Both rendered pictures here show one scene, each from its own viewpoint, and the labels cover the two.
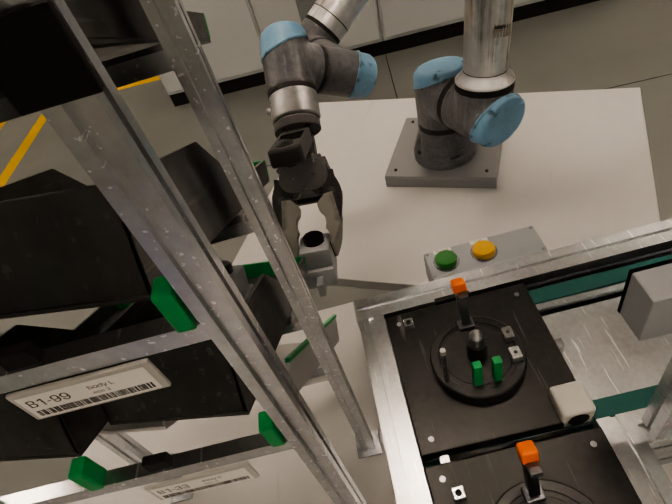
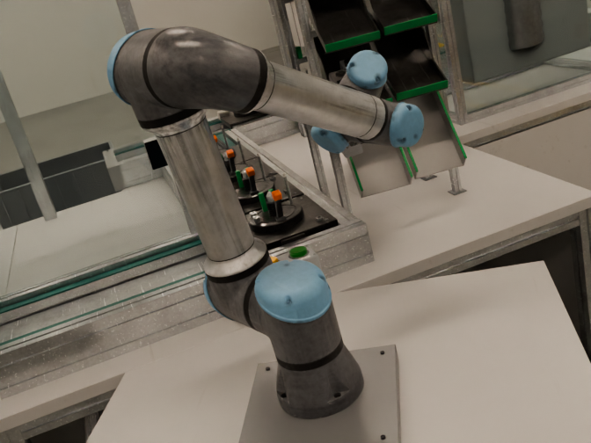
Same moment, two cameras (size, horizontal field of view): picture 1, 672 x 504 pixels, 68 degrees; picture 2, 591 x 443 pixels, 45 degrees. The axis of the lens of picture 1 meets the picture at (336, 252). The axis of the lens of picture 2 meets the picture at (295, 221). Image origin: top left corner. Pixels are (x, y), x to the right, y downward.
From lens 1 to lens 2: 208 cm
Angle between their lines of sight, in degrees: 111
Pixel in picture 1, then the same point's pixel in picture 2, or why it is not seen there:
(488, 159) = (265, 384)
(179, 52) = not seen: outside the picture
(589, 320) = not seen: hidden behind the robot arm
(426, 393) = (305, 206)
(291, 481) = (391, 210)
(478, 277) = (274, 252)
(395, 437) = (320, 198)
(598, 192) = (161, 390)
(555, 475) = (245, 206)
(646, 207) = (127, 382)
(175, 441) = (481, 197)
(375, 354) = (340, 212)
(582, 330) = not seen: hidden behind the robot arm
